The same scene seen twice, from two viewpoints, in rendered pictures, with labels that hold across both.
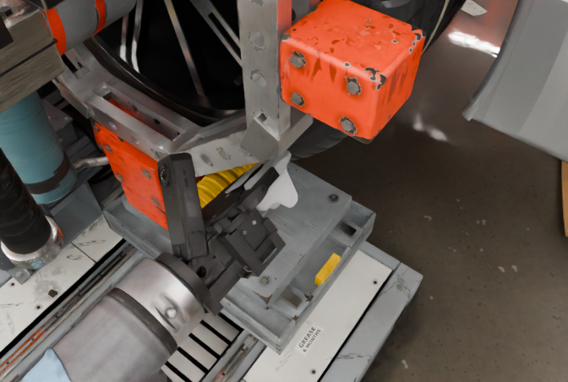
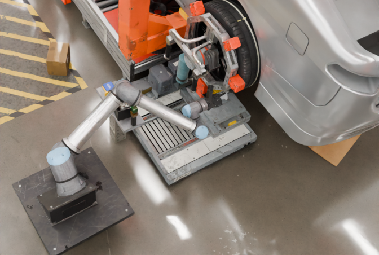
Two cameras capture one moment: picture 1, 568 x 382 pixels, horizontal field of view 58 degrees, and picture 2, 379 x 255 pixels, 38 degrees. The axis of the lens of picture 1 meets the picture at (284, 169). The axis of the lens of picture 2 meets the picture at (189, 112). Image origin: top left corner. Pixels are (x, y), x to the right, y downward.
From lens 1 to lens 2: 3.28 m
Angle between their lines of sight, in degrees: 8
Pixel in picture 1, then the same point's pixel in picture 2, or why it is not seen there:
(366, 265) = (243, 128)
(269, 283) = (216, 119)
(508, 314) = (277, 155)
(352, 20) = (238, 78)
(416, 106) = not seen: hidden behind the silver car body
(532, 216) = not seen: hidden behind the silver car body
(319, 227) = (234, 112)
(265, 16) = (228, 75)
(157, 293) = (203, 102)
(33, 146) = (185, 73)
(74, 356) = (191, 105)
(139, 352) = (198, 109)
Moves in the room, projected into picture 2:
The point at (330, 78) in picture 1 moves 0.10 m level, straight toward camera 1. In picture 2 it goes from (233, 84) to (226, 94)
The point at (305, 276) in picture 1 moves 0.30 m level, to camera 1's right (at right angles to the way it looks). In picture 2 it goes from (226, 123) to (261, 136)
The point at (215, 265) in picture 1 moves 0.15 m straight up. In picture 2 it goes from (211, 103) to (214, 90)
